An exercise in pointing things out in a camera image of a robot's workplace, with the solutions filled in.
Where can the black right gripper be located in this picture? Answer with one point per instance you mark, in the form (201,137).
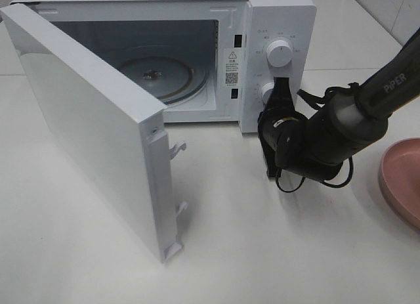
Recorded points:
(280,131)

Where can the pink round plate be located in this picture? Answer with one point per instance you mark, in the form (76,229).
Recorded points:
(398,178)

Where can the white microwave door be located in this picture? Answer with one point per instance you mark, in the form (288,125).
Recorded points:
(109,126)

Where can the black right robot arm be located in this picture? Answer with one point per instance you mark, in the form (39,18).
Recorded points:
(347,119)

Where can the lower white microwave knob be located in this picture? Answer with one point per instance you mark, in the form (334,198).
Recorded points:
(265,92)

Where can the white microwave knob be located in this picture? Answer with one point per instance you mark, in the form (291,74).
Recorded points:
(265,92)
(279,53)

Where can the upper white microwave knob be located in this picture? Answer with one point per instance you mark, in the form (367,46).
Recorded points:
(279,53)

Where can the white microwave oven body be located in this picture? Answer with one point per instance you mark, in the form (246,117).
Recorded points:
(228,38)

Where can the glass microwave turntable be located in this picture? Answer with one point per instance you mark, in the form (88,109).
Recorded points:
(168,79)

